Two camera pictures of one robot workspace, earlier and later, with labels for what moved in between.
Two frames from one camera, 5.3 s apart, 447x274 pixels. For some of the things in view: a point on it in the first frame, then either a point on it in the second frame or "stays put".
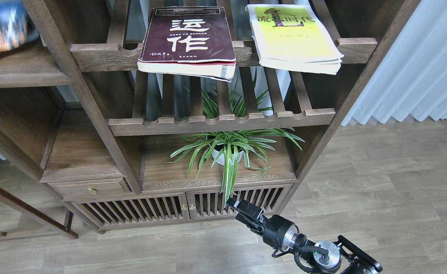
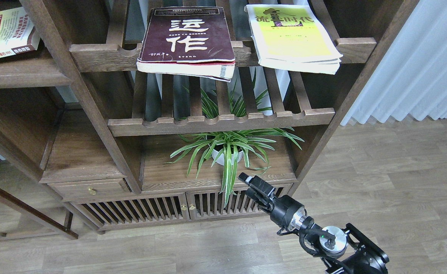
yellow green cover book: [290, 37] stays put
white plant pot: [215, 153] stays put
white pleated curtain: [424, 73] stays put
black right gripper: [277, 231] -> [287, 213]
